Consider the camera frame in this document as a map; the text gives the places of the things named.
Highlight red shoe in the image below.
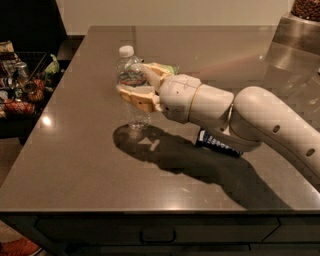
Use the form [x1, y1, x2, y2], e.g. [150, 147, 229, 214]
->
[0, 238, 41, 256]

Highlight clear plastic water bottle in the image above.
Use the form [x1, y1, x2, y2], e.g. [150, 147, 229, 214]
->
[116, 45, 151, 131]

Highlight black drawer handle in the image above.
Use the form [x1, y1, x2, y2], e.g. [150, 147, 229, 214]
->
[139, 229, 176, 244]

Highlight grey raised counter block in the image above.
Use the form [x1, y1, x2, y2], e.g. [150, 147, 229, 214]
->
[273, 13, 320, 55]

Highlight black wire snack basket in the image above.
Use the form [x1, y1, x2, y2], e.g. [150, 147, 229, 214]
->
[0, 41, 62, 119]

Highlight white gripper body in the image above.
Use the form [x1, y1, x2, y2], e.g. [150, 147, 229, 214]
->
[159, 74, 201, 124]

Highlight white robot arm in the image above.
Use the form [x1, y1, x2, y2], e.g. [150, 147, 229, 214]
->
[117, 63, 320, 178]

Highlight green chip bag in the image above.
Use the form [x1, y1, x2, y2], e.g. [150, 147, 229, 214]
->
[159, 64, 179, 75]

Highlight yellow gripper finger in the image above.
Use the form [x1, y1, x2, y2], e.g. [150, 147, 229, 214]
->
[116, 85, 161, 113]
[136, 62, 173, 88]

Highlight dark blue snack packet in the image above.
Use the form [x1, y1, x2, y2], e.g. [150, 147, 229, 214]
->
[196, 129, 243, 158]

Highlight bowl of nuts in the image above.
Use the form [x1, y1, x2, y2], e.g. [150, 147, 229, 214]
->
[291, 0, 320, 22]

